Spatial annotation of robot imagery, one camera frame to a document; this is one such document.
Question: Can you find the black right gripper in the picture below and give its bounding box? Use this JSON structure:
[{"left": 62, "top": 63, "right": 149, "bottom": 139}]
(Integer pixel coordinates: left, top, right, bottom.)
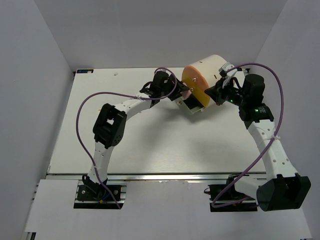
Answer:
[{"left": 204, "top": 76, "right": 247, "bottom": 107}]

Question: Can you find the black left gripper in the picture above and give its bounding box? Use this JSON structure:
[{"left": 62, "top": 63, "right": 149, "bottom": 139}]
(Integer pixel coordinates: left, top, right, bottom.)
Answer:
[{"left": 159, "top": 74, "right": 189, "bottom": 102}]

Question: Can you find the green bottom drawer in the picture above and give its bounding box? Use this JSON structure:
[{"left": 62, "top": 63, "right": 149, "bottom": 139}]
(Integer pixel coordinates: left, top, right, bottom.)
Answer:
[{"left": 176, "top": 94, "right": 205, "bottom": 115}]

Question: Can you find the orange top drawer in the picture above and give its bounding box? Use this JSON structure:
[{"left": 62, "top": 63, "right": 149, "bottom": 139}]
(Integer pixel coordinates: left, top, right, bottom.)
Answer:
[{"left": 182, "top": 65, "right": 209, "bottom": 98}]

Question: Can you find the pink square makeup sponge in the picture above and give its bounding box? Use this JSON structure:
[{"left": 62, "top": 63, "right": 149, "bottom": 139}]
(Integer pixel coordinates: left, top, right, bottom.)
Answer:
[{"left": 181, "top": 91, "right": 192, "bottom": 99}]

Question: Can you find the black square compact case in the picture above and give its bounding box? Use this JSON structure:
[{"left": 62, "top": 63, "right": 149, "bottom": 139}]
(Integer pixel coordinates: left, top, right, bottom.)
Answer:
[{"left": 184, "top": 96, "right": 200, "bottom": 110}]

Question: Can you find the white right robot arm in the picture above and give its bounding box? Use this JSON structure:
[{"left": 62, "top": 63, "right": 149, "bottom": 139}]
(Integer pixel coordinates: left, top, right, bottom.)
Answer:
[{"left": 205, "top": 74, "right": 311, "bottom": 212}]

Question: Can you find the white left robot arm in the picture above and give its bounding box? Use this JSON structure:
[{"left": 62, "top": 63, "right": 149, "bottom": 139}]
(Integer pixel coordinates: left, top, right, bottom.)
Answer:
[{"left": 82, "top": 70, "right": 189, "bottom": 200}]

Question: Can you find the round cream drawer organizer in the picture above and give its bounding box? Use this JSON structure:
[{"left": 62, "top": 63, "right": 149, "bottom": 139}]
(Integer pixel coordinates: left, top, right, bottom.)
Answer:
[{"left": 190, "top": 54, "right": 227, "bottom": 110}]

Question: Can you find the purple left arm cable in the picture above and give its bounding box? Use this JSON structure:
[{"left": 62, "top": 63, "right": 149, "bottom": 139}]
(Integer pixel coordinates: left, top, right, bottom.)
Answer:
[{"left": 76, "top": 66, "right": 179, "bottom": 210}]

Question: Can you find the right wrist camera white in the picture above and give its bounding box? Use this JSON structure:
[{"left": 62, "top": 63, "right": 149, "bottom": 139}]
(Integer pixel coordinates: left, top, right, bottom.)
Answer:
[{"left": 218, "top": 62, "right": 238, "bottom": 88}]

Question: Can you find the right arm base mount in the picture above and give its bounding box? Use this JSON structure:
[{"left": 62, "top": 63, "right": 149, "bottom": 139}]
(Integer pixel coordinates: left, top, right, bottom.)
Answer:
[{"left": 203, "top": 175, "right": 258, "bottom": 213}]

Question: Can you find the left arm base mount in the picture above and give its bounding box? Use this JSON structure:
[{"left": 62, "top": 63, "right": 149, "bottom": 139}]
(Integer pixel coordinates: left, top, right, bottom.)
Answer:
[{"left": 73, "top": 175, "right": 126, "bottom": 210}]

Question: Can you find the aluminium table front rail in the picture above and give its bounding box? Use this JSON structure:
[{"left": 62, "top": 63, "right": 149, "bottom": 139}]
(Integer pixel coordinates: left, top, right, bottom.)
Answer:
[{"left": 44, "top": 172, "right": 271, "bottom": 182}]

